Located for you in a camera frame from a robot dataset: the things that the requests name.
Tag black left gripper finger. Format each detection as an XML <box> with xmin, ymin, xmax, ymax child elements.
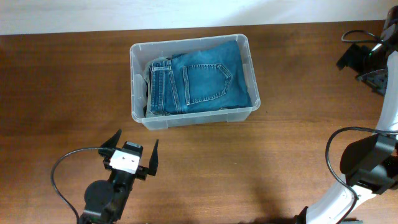
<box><xmin>148</xmin><ymin>139</ymin><xmax>159</xmax><ymax>176</ymax></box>
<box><xmin>99</xmin><ymin>129</ymin><xmax>122</xmax><ymax>154</ymax></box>

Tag light blue jeans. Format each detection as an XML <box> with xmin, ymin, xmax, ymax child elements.
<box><xmin>144</xmin><ymin>57</ymin><xmax>168</xmax><ymax>118</ymax></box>

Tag clear plastic storage bin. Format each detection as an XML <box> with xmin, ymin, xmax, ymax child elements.
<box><xmin>129</xmin><ymin>34</ymin><xmax>261</xmax><ymax>130</ymax></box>

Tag dark blue jeans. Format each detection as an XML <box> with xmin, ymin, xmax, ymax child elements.
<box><xmin>150</xmin><ymin>40</ymin><xmax>252</xmax><ymax>116</ymax></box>

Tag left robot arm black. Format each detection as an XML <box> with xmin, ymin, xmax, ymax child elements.
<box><xmin>78</xmin><ymin>130</ymin><xmax>159</xmax><ymax>224</ymax></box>

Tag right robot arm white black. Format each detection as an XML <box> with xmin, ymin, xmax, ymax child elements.
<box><xmin>294</xmin><ymin>6</ymin><xmax>397</xmax><ymax>224</ymax></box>

